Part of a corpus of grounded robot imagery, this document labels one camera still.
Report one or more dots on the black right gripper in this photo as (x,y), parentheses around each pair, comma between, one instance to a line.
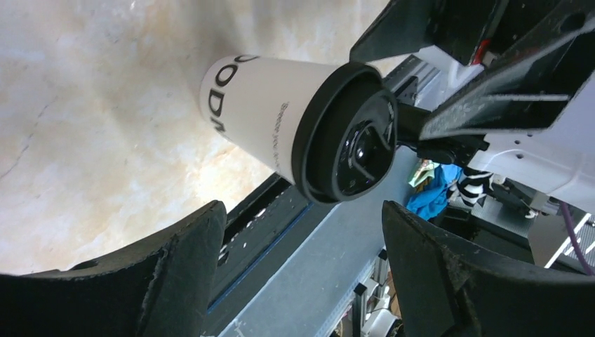
(525,89)

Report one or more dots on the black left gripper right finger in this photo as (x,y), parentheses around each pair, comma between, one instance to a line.
(449,286)

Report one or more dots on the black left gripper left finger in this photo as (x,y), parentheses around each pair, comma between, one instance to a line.
(158,286)

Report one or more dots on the black plastic cup lid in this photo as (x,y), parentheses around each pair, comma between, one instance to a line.
(346,140)

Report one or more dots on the white paper cup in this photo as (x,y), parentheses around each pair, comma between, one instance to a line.
(257,104)

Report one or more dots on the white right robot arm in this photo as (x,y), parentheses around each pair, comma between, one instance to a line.
(557,161)

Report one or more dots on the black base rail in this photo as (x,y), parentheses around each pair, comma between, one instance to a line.
(288,267)

